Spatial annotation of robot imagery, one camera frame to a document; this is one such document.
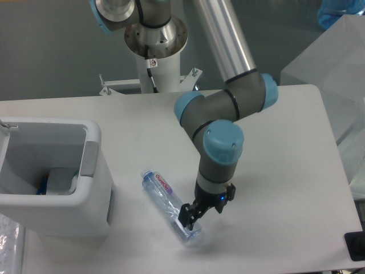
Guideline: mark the clear plastic sheet lower left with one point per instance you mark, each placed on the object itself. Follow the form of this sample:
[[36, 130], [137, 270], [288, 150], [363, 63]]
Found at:
[[12, 245]]

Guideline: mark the white plastic bag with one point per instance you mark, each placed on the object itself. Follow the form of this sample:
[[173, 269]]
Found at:
[[62, 181]]

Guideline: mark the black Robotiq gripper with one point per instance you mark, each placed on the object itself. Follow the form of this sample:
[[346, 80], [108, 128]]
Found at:
[[204, 201]]

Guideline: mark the black device at table edge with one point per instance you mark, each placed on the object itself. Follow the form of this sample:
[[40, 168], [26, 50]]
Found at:
[[355, 245]]

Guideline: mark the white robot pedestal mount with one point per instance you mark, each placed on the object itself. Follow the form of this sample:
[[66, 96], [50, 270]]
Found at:
[[162, 75]]

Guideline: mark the clear plastic water bottle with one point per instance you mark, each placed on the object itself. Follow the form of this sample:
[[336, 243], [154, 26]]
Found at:
[[169, 205]]

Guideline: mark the blue plastic bag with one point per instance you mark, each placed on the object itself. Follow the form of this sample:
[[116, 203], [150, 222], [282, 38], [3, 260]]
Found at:
[[330, 11]]

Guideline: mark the blue snack wrapper in bin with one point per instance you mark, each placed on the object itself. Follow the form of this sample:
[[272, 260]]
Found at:
[[42, 188]]

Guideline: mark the white plastic trash can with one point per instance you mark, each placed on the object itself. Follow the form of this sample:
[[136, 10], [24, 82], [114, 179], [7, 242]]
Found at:
[[30, 147]]

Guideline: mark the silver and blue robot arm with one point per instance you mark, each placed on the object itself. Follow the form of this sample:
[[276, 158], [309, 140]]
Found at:
[[153, 33]]

